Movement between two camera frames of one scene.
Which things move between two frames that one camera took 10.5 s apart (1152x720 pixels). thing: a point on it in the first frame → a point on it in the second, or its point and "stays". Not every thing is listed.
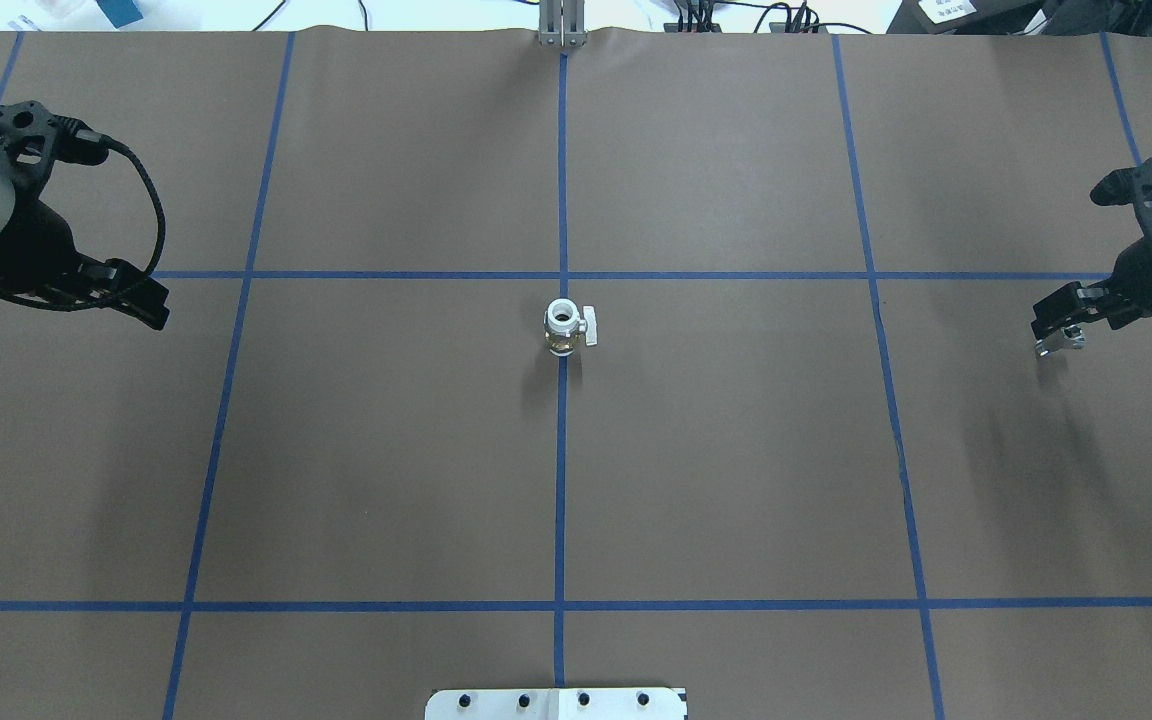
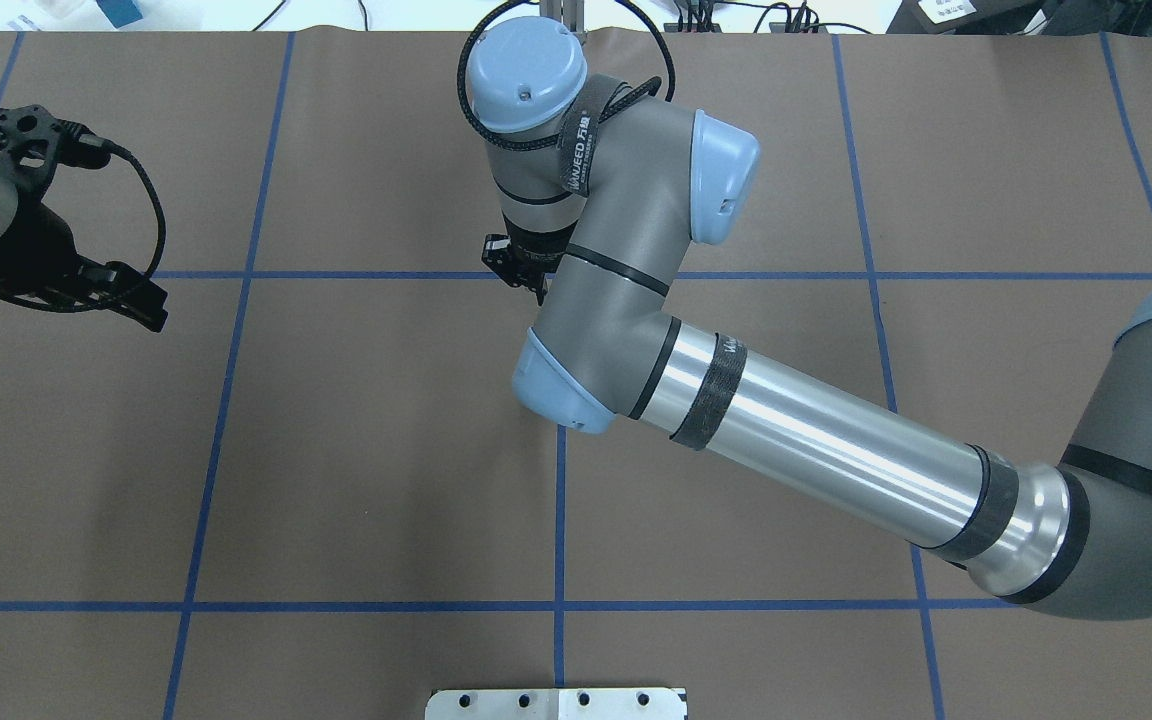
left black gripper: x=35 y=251 stays
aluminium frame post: x=561 y=23 stays
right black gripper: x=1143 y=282 → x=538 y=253
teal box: x=120 y=12 stays
